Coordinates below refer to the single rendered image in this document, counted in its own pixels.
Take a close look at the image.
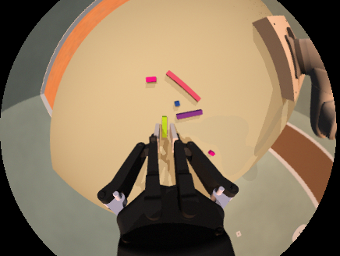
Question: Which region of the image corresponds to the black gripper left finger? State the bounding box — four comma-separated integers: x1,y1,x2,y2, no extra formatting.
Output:
97,123,162,221

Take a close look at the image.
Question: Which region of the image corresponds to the purple rod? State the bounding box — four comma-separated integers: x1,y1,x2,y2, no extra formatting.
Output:
176,109,203,119

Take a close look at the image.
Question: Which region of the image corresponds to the pink rod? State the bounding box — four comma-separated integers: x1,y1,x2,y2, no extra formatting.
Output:
166,70,200,101

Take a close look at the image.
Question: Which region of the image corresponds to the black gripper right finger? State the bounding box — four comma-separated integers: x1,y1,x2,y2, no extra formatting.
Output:
169,123,239,218

